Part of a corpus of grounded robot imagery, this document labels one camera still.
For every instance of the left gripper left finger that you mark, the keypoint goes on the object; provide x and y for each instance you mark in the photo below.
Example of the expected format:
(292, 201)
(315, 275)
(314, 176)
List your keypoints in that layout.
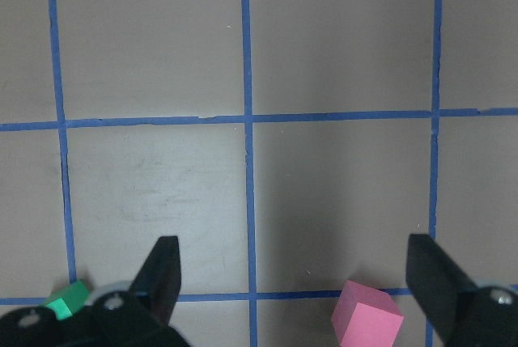
(157, 283)

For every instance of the pink cube centre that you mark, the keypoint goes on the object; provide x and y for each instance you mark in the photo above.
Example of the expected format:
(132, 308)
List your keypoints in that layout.
(365, 316)

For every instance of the green cube near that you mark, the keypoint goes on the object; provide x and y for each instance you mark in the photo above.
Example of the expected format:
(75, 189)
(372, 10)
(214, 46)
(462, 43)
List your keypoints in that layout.
(67, 301)

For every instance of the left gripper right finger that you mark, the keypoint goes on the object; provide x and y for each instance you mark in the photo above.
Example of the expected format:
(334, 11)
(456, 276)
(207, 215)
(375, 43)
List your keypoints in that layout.
(440, 287)

